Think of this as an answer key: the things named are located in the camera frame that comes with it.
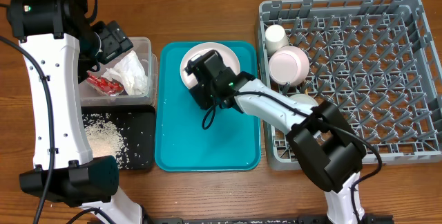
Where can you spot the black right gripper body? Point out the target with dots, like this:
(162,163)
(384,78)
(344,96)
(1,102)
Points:
(206,92)

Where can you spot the white rice pile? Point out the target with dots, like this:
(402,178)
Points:
(109,134)

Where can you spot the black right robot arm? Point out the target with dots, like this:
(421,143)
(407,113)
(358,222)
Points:
(328,151)

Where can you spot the teal plastic tray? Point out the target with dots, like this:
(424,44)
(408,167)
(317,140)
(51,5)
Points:
(232,143)

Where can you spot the grey dishwasher rack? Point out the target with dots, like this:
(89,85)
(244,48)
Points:
(376,61)

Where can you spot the red snack wrapper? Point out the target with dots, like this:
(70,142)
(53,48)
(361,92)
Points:
(104,86)

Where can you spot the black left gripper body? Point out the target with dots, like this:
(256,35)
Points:
(112,43)

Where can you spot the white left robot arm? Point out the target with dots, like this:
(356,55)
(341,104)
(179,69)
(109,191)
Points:
(61,42)

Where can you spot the clear plastic bin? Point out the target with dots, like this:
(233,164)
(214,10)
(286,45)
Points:
(90,96)

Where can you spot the pale green cup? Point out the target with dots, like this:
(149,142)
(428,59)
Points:
(275,38)

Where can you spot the pink plate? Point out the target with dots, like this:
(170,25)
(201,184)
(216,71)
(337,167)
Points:
(228,56)

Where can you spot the white napkin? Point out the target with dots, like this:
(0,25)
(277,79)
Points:
(130,73)

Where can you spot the grey bowl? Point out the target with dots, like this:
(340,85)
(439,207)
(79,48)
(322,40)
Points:
(304,99)

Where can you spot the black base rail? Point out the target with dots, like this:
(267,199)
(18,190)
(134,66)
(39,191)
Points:
(306,219)

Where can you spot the pink bowl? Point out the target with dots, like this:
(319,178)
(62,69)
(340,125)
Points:
(289,65)

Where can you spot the black tray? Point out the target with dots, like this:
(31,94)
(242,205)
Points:
(144,119)

